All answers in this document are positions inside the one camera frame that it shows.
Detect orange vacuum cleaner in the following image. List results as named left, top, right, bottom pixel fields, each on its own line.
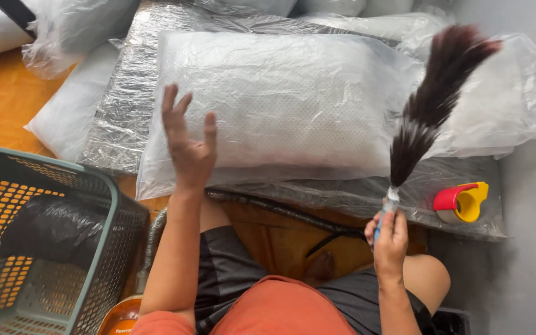
left=96, top=294, right=144, bottom=335

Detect loose clear plastic bag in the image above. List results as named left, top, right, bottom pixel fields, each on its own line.
left=21, top=0, right=141, bottom=80

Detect red yellow tape dispenser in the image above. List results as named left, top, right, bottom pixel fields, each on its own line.
left=433, top=181, right=489, bottom=224

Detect grey vacuum hose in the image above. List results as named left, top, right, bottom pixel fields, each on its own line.
left=135, top=188, right=367, bottom=295

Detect white pillow in clear bag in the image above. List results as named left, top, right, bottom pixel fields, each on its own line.
left=136, top=30, right=425, bottom=201

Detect crumpled-bag white pillow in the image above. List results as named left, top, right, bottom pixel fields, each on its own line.
left=396, top=32, right=536, bottom=160

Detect person's right hand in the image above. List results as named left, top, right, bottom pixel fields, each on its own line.
left=364, top=208, right=409, bottom=280

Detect heap of bagged white pillows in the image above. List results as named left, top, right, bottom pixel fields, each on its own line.
left=193, top=0, right=457, bottom=48

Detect grey-green plastic basket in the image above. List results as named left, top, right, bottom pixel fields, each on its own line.
left=0, top=146, right=151, bottom=335

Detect bare white pillow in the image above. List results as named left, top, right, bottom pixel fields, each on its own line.
left=24, top=42, right=121, bottom=163

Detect dark brown feather duster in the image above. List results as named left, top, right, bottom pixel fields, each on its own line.
left=371, top=24, right=503, bottom=249

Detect person's orange shirt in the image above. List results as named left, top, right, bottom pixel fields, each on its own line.
left=130, top=275, right=358, bottom=335

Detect black plastic crate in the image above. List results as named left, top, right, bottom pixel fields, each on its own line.
left=430, top=306, right=472, bottom=335

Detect black plastic bag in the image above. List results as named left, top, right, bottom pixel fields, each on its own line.
left=0, top=193, right=121, bottom=271

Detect black strap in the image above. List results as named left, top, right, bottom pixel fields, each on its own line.
left=305, top=231, right=367, bottom=258

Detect person's dark shorts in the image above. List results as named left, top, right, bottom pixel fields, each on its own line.
left=194, top=225, right=435, bottom=335

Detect stack of clear plastic bags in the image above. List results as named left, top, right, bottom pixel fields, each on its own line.
left=77, top=1, right=510, bottom=242

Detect person's left hand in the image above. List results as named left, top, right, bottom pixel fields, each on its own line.
left=161, top=84, right=219, bottom=192

